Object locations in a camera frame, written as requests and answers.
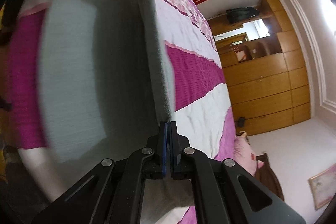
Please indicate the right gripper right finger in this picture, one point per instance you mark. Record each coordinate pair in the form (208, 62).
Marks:
(224, 192)

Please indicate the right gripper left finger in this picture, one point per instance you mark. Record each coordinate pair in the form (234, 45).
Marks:
(126, 181)

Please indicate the grey sweatpants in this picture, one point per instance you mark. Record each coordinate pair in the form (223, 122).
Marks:
(105, 84)

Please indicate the pink checked pillow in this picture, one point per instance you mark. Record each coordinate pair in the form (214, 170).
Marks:
(245, 156)

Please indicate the dark wooden headboard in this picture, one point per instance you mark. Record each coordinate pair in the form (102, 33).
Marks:
(267, 177)

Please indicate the small black bag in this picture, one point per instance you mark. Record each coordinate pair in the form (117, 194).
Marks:
(241, 122)

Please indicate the striped magenta bed cover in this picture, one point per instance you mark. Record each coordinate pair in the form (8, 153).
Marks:
(203, 110)

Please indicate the dark hanging jacket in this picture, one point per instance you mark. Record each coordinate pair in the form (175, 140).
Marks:
(241, 13)

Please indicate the framed wedding photo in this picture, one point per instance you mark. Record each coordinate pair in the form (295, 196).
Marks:
(322, 187)

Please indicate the large wooden wardrobe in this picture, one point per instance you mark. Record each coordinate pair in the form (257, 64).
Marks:
(271, 91)

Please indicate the red gift box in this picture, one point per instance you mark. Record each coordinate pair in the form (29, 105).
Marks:
(242, 53)

